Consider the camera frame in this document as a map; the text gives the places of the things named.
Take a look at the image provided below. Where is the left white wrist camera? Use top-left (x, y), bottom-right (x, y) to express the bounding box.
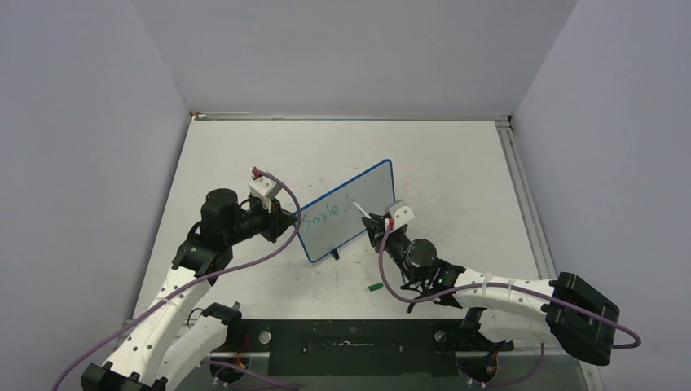
top-left (249, 174), bottom-right (281, 213)

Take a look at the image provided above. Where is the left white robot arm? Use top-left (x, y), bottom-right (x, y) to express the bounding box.
top-left (80, 177), bottom-right (297, 390)

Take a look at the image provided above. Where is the green marker cap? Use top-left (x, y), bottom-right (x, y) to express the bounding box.
top-left (368, 283), bottom-right (384, 292)

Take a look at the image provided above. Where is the aluminium frame rail right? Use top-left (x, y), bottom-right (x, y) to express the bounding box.
top-left (495, 116), bottom-right (558, 279)

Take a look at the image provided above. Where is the aluminium frame rail back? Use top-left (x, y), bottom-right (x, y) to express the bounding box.
top-left (191, 112), bottom-right (510, 122)

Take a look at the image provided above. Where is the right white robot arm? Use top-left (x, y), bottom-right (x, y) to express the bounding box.
top-left (362, 214), bottom-right (620, 366)

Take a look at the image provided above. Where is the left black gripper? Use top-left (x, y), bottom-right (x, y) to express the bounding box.
top-left (225, 195), bottom-right (297, 245)

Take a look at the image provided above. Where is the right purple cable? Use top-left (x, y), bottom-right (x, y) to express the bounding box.
top-left (377, 218), bottom-right (642, 389)

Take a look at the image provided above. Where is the blue framed whiteboard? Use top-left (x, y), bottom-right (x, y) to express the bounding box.
top-left (298, 159), bottom-right (396, 263)

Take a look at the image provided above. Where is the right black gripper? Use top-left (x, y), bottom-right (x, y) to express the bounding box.
top-left (364, 213), bottom-right (420, 284)

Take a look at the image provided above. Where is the aluminium frame rail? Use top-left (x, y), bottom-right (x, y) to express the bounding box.
top-left (495, 116), bottom-right (558, 279)
top-left (191, 112), bottom-right (510, 122)

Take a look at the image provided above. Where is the green capped marker pen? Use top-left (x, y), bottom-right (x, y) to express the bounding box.
top-left (353, 201), bottom-right (371, 219)

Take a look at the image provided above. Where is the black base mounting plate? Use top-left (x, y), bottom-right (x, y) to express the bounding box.
top-left (212, 319), bottom-right (514, 377)

